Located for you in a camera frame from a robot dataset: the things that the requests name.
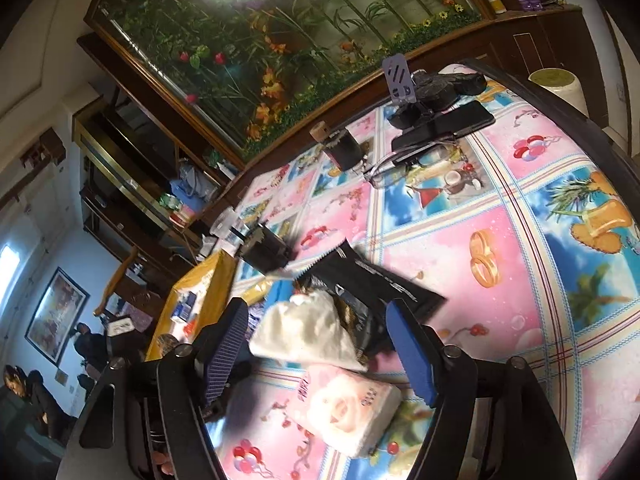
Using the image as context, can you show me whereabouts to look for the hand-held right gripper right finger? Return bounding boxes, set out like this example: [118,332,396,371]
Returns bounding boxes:
[385,297,583,480]

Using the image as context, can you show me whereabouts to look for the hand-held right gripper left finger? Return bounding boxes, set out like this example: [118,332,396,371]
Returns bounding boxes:
[55,297,251,480]

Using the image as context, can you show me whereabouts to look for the yellow storage box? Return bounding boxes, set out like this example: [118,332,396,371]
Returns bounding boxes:
[145,250,238,361]

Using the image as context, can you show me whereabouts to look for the pink tissue pack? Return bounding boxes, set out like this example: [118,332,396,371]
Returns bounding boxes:
[285,365,403,458]

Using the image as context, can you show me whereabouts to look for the black round device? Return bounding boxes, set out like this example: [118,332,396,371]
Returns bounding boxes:
[239,225,296,273]

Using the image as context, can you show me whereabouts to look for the wooden chair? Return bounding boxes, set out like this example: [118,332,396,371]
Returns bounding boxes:
[92,246,146,321]

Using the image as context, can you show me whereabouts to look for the clear plastic cup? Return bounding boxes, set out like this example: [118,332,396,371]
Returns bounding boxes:
[210,208,246,241]

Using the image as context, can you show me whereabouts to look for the grey plastic jug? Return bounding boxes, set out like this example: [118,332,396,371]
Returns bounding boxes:
[177,162,213,193]

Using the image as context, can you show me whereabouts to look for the eyeglasses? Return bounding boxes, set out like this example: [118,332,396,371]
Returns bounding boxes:
[362,142,466,190]

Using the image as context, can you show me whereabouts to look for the dark jar with wooden lid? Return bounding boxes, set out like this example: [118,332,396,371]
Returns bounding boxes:
[309,122,365,173]

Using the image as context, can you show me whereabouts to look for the black phone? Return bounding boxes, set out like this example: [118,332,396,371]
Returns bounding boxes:
[391,101,496,153]

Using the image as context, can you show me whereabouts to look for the black folded gadget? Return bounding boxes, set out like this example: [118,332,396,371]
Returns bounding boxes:
[390,71,487,128]

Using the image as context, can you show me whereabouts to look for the pale phone stand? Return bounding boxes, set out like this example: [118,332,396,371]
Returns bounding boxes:
[381,53,418,106]

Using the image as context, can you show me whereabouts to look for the cream cylindrical container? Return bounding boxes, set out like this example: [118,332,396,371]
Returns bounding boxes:
[528,67,590,116]

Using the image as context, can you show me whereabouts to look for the framed wall painting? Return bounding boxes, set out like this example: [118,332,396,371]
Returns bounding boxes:
[24,266,91,367]

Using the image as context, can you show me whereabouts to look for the flower wall mural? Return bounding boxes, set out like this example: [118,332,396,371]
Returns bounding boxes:
[85,0,496,161]

